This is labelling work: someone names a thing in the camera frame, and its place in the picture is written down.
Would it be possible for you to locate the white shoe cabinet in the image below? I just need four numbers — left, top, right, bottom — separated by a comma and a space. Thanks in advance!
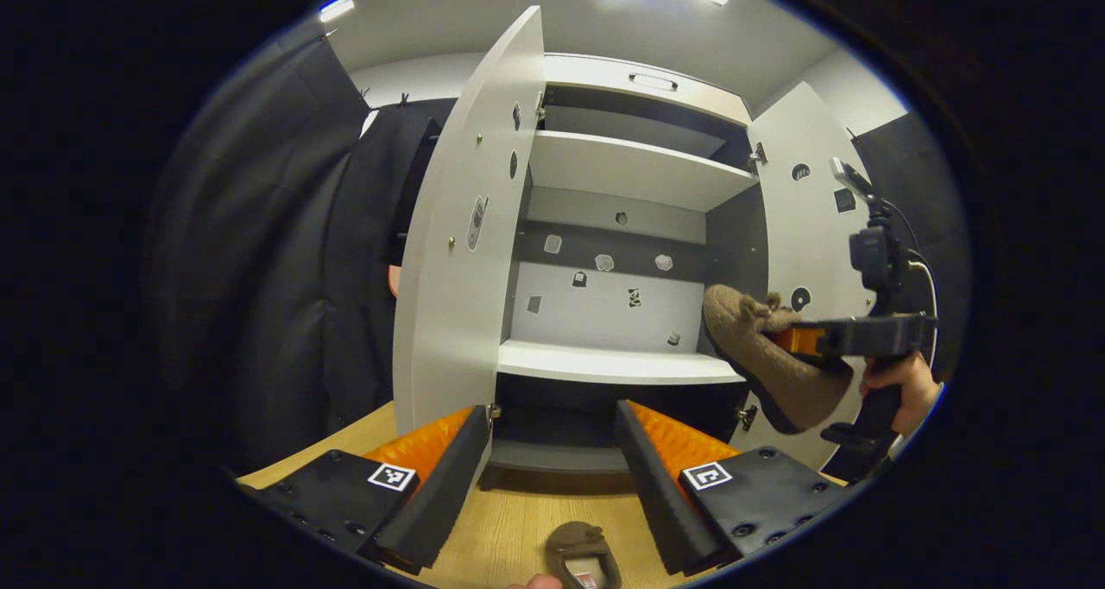
483, 52, 771, 478

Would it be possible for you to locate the brown fuzzy shoe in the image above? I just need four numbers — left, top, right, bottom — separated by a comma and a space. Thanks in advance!
546, 521, 622, 589
702, 283, 856, 435

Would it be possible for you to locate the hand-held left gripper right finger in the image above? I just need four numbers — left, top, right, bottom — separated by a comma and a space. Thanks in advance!
615, 399, 851, 577

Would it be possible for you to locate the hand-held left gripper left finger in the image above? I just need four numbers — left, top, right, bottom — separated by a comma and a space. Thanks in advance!
237, 405, 493, 577

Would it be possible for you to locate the white cabinet drawer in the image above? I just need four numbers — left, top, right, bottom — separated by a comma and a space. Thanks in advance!
542, 54, 752, 126

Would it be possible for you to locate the white cabinet door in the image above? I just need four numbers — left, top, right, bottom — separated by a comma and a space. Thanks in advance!
729, 82, 881, 473
393, 4, 546, 439

